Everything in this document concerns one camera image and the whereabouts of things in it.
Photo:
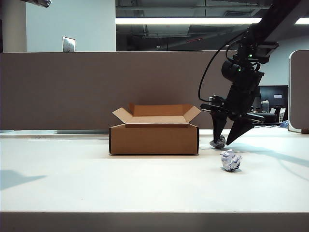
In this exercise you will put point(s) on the brown cardboard box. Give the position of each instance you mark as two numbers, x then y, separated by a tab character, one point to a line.
153	142

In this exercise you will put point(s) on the blue plastic bag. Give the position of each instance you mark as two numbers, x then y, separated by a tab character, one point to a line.
285	124

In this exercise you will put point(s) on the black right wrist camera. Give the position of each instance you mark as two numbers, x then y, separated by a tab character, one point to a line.
265	52

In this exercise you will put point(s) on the wide brown partition panel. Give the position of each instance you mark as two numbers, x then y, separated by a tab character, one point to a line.
60	90

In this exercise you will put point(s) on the brown panel foot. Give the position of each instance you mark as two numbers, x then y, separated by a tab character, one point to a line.
305	131

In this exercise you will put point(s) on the white standing sign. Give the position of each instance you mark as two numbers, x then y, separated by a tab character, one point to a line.
282	115

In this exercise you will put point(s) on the black television screen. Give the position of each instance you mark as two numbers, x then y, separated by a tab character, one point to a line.
275	93

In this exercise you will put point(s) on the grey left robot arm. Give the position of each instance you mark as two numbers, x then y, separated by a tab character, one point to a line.
38	2

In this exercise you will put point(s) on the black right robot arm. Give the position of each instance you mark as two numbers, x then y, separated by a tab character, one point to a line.
272	17

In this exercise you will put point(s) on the brown partition panel white edge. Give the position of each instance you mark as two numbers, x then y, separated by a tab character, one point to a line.
300	91

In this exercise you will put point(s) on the small paper ball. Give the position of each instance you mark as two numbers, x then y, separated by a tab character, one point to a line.
218	144

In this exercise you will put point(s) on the metal wall plate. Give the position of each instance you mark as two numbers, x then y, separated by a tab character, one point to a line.
69	44

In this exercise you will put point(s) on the ceiling light strip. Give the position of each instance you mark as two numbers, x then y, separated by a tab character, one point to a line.
181	20

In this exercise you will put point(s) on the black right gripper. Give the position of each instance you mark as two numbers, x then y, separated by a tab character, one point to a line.
243	94

